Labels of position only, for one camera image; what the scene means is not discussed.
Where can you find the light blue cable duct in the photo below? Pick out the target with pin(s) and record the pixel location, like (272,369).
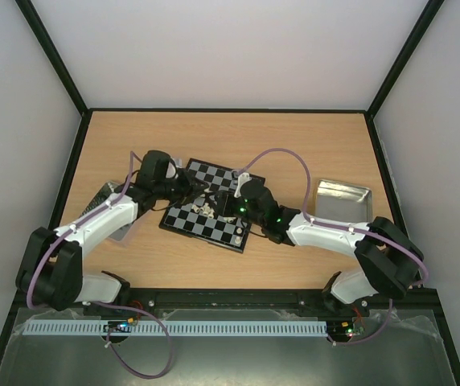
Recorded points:
(177,328)

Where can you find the black aluminium frame rail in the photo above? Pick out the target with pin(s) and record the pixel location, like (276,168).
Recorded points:
(303,302)

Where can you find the black and grey chessboard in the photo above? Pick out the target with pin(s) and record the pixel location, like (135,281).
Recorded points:
(199,220)

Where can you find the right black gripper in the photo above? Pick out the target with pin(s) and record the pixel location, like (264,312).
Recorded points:
(221,202)

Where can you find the right metal tray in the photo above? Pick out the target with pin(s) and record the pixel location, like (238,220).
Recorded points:
(345,202)

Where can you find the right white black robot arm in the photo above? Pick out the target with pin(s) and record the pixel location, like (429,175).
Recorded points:
(389,262)

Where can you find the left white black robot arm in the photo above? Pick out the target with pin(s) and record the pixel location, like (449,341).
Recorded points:
(52,270)

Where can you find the metal tray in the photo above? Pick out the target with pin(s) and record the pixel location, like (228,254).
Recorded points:
(109,214)
(345,202)

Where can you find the white chess piece cluster centre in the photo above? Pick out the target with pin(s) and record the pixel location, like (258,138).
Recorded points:
(202,206)

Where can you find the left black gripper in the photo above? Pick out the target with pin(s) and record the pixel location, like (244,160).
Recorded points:
(190,188)

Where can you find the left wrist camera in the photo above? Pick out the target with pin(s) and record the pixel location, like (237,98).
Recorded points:
(174,167)

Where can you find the left metal tray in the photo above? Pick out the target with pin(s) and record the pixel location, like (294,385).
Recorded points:
(109,214)

